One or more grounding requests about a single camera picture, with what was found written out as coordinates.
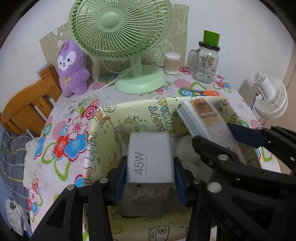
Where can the beige wooden door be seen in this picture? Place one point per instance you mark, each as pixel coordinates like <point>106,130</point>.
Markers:
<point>287,120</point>

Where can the white standing fan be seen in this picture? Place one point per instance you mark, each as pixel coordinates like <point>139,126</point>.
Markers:
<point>274,100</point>

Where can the green desk fan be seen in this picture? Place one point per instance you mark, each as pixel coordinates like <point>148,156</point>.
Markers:
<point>123,30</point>

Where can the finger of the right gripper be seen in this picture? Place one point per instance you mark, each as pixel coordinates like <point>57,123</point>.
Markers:
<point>212,148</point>
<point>279,141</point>

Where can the white power strip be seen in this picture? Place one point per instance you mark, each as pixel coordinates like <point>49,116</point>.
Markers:
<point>202,119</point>

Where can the yellow cartoon storage box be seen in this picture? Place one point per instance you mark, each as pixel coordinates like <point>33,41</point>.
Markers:
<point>110,130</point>

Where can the green cup on jar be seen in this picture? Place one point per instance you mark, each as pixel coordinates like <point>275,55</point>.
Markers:
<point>211,38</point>

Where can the beige patterned wall board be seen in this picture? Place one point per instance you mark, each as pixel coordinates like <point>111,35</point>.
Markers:
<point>174,41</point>

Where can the white cloth on bed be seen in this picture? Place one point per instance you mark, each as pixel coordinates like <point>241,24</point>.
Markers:
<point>18,218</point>

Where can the purple plush rabbit toy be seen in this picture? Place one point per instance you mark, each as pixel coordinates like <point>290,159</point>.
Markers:
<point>73,75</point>

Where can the orange handled scissors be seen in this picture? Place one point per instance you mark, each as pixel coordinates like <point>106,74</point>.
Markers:
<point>203,92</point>

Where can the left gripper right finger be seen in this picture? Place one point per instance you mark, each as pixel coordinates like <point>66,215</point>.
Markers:
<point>192,193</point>

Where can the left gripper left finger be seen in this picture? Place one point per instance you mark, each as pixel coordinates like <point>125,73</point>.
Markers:
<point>63,220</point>

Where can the cotton swab container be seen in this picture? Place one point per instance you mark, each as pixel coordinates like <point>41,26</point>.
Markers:
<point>171,63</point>

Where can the floral tablecloth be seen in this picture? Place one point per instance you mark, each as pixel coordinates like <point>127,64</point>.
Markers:
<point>56,158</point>

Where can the grey plaid bedding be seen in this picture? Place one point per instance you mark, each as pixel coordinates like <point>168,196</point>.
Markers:
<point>13,153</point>

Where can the white round puck device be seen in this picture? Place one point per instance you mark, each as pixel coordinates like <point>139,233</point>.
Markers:
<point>185,151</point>

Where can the glass mason jar mug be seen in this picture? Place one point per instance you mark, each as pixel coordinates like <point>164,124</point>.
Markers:
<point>203,62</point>

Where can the white 45W charger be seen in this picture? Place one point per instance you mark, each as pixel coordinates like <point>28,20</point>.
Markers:
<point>150,159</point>

